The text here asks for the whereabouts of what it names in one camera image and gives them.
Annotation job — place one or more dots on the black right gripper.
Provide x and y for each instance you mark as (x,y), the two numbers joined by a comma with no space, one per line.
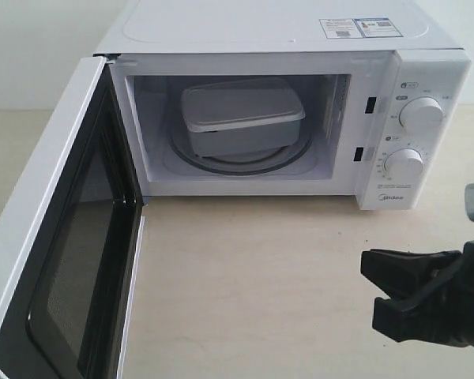
(443,316)

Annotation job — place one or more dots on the white lidded plastic container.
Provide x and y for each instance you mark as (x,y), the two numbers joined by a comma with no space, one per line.
(239,117)

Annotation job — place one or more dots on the white microwave door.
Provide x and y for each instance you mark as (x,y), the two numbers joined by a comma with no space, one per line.
(70,238)

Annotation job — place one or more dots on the white microwave oven body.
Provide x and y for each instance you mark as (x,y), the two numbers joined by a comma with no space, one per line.
(352,90)

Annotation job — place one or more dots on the lower white control knob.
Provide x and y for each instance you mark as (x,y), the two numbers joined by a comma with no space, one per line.
(405,164)

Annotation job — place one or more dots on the white control knob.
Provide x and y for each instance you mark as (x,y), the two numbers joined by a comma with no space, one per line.
(405,164)
(420,115)

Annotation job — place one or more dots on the upper white control knob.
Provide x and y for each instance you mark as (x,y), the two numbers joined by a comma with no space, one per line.
(420,115)

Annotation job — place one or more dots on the white blue warning sticker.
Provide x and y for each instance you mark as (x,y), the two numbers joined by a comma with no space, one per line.
(359,28)

